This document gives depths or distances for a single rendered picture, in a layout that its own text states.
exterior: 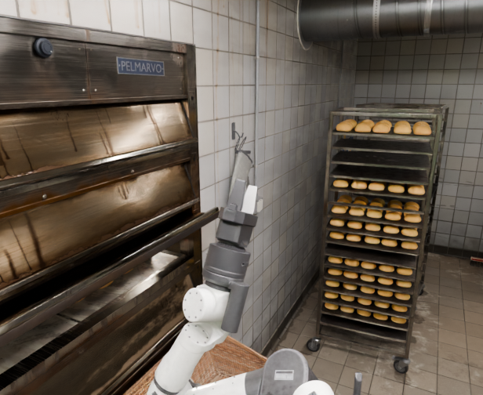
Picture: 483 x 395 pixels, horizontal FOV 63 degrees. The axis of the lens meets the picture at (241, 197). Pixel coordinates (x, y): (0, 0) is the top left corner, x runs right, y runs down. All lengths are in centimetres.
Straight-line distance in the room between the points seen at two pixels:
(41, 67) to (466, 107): 434
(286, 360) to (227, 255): 24
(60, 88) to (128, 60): 29
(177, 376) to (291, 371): 24
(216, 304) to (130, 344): 88
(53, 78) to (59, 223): 41
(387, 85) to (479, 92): 92
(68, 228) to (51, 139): 26
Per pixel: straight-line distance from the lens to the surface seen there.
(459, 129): 492
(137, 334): 166
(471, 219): 514
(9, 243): 117
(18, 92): 116
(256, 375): 88
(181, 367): 89
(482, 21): 285
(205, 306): 78
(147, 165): 149
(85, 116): 130
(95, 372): 154
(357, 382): 81
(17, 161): 113
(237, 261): 78
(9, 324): 105
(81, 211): 131
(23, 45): 118
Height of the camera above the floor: 195
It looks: 16 degrees down
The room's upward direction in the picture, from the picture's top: straight up
